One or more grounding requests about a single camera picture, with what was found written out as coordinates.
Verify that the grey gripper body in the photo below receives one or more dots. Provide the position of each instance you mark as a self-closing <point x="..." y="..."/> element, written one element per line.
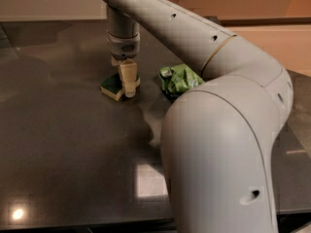
<point x="123" y="48"/>

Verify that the green and yellow sponge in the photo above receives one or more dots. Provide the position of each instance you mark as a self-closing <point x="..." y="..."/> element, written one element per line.
<point x="115" y="88"/>

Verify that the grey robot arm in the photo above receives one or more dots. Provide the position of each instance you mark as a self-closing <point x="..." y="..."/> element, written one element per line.
<point x="217" y="138"/>

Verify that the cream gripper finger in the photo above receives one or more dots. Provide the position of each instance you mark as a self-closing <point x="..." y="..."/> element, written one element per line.
<point x="129" y="77"/>

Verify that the crumpled green snack bag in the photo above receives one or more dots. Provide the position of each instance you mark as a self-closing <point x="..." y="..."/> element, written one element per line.
<point x="177" y="80"/>

